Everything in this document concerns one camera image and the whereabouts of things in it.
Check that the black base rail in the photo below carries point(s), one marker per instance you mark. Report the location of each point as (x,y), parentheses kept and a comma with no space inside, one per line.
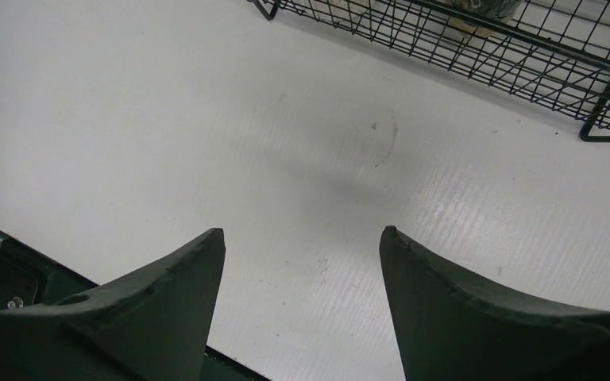
(29,277)

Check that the small brown spice bottle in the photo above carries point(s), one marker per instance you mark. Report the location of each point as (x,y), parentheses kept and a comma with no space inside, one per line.
(491,10)

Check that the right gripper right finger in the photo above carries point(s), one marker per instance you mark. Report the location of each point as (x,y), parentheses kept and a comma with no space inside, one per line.
(453,324)

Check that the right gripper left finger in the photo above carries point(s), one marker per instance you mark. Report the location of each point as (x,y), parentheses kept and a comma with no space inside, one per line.
(150,324)

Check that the black wire basket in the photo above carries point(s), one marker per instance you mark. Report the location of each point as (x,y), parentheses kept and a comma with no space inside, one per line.
(555,54)

